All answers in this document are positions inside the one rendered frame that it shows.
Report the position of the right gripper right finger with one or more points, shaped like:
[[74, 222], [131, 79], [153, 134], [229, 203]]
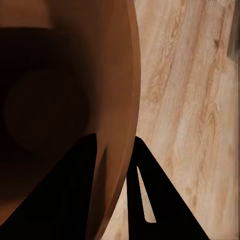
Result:
[[174, 220]]

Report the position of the trash can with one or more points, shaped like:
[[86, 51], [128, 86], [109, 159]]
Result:
[[68, 69]]

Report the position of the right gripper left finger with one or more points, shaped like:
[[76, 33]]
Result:
[[58, 208]]

